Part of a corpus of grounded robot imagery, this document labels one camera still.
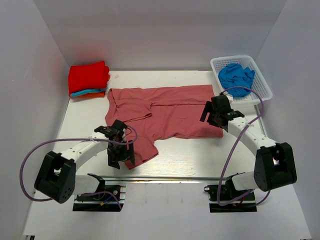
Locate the blue crumpled t shirt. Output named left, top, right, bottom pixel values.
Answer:
left=218, top=63, right=256, bottom=98

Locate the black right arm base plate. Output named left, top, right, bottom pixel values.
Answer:
left=203, top=184, right=257, bottom=213

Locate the pink t shirt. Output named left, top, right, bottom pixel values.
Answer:
left=105, top=85, right=223, bottom=170

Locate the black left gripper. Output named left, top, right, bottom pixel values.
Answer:
left=108, top=139, right=136, bottom=169

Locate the orange folded t shirt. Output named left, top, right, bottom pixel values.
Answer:
left=69, top=91, right=106, bottom=98

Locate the aluminium table edge rail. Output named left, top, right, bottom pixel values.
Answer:
left=44, top=159, right=283, bottom=185

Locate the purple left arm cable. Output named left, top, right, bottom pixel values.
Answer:
left=19, top=126, right=139, bottom=211

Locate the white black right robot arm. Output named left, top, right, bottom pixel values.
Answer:
left=200, top=94, right=297, bottom=200

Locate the red folded t shirt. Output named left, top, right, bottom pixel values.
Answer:
left=68, top=61, right=110, bottom=94

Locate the light blue folded t shirt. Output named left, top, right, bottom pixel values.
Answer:
left=70, top=88, right=107, bottom=95

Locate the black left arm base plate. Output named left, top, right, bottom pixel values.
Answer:
left=72, top=173, right=126, bottom=212

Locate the white plastic basket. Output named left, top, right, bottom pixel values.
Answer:
left=210, top=55, right=273, bottom=109

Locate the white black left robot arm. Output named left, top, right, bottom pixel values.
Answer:
left=34, top=120, right=135, bottom=204

